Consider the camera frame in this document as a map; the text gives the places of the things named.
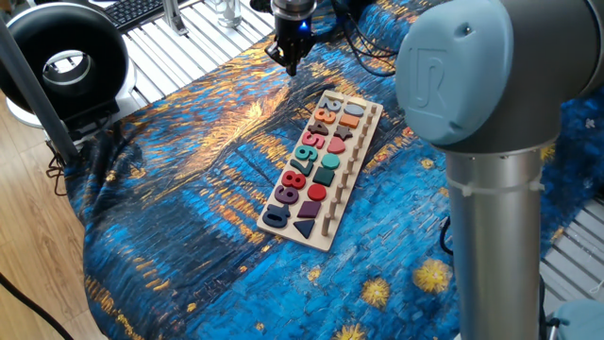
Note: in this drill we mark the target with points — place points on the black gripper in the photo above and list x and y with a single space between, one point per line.
292 35

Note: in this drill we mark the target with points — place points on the cream number one piece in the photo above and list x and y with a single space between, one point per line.
332 96

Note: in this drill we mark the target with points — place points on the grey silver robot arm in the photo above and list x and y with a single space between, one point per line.
491 236

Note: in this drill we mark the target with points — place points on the grey number two piece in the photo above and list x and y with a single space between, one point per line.
330 106

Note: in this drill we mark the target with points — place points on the orange number three piece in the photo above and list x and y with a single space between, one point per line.
325 116

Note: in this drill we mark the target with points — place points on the clear glass cup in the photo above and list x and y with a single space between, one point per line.
229 11

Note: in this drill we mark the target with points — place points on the brown number four piece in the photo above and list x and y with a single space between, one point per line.
318 128

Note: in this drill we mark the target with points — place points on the cream semicircle piece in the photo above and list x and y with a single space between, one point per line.
356 101

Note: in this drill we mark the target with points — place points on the grey oval piece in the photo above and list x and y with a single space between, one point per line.
354 110

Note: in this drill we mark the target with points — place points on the pink number five piece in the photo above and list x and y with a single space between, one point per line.
313 140

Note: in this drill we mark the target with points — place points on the orange rectangle piece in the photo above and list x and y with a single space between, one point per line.
349 121

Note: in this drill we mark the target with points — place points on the brown star piece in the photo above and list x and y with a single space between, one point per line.
343 133

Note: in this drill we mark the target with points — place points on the teal number six piece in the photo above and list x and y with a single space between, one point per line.
306 153

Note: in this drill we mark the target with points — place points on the pink heart piece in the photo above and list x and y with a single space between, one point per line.
336 146

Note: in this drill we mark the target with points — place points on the dark green number seven piece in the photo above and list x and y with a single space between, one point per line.
302 167

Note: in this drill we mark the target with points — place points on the teal octagon piece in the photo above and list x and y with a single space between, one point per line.
330 161

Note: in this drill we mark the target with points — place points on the red number eight piece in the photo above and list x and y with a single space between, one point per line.
293 180

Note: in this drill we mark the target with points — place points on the dark green square piece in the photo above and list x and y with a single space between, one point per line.
323 176

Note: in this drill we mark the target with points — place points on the purple number nine piece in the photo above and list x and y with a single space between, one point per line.
286 194

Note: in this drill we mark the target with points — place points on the red circle piece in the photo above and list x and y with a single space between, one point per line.
316 192

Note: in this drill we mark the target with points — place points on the purple parallelogram piece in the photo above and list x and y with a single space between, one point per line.
309 209

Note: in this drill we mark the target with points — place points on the black keyboard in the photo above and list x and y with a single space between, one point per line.
137 11

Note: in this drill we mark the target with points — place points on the navy number ten piece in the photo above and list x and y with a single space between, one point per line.
274 218

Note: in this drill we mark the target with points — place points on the navy triangle piece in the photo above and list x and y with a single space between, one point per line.
305 226

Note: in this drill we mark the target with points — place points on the wooden puzzle board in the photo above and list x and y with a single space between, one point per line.
283 236

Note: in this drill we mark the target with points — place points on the starry night painted cloth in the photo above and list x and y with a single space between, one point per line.
189 236

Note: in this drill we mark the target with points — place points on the black box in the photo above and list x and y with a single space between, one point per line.
92 120

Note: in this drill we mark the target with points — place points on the metal bracket post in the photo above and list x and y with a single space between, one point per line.
174 19

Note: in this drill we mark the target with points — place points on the dark grey frame post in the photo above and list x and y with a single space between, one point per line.
38 94

